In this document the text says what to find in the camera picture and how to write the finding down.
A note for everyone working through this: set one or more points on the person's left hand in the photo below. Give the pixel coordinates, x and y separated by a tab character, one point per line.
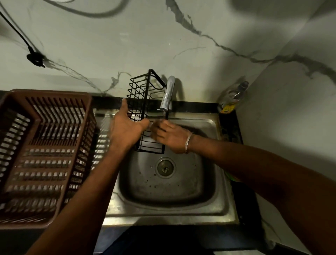
124	131

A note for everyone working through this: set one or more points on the person's right hand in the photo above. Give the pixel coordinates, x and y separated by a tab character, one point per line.
172	136

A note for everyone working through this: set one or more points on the black wire rack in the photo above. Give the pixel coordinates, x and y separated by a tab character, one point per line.
145	89

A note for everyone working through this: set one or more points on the person's right forearm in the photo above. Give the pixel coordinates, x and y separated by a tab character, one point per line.
275	178

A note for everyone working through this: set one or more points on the person's left forearm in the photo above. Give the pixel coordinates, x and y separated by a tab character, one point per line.
78	207

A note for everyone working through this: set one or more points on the person's dark clothing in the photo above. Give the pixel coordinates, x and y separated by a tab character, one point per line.
170	241

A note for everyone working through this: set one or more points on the chrome faucet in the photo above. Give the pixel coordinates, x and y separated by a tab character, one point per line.
168	92

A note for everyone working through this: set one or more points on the stainless steel sink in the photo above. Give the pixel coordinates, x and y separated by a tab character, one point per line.
168	189

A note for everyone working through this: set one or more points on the clear dish soap bottle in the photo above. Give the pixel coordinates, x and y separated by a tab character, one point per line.
232	101

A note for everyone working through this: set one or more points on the brown plastic dish basket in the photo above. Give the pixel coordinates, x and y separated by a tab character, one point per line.
47	93

